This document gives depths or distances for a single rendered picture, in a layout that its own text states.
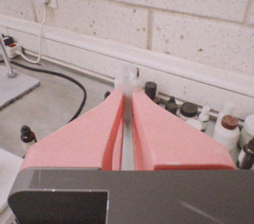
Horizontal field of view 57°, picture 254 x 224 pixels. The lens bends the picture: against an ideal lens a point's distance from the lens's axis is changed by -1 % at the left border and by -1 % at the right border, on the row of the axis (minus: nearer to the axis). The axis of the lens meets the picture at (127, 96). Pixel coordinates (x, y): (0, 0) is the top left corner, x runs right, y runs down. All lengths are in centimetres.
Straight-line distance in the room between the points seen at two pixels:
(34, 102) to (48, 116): 8
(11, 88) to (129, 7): 41
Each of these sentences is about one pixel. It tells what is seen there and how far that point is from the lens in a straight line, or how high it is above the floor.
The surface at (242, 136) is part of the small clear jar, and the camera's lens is 56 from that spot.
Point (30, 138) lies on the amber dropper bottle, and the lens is 53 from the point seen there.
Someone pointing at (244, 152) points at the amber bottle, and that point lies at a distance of 52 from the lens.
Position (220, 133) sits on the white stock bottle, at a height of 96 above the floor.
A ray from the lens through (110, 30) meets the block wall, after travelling 71.
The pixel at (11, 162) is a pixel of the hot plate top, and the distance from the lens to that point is 44.
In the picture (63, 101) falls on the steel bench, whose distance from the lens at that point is 67.
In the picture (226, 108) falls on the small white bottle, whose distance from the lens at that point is 54.
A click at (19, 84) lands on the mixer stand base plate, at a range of 78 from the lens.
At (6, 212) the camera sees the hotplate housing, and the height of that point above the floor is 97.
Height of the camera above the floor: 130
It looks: 37 degrees down
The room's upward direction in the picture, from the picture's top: straight up
